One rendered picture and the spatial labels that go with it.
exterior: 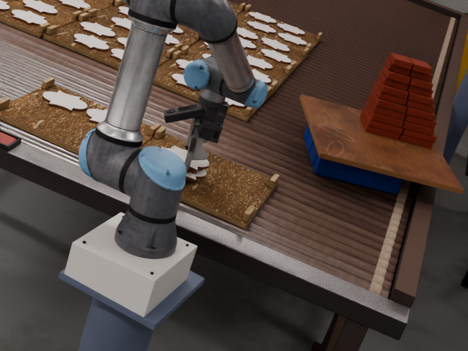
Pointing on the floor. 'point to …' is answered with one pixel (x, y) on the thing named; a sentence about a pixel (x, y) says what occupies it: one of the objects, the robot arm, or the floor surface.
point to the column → (127, 317)
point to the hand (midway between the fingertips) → (184, 158)
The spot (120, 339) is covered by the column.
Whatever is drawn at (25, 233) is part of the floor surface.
